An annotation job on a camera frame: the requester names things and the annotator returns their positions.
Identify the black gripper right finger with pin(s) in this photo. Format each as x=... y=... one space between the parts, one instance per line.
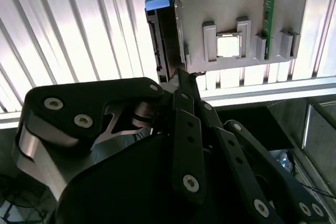
x=228 y=150

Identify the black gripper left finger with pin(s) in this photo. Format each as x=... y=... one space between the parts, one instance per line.
x=78 y=98

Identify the hard disk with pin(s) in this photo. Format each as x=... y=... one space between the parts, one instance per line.
x=165 y=45

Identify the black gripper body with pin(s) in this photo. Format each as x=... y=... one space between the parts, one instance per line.
x=126 y=187

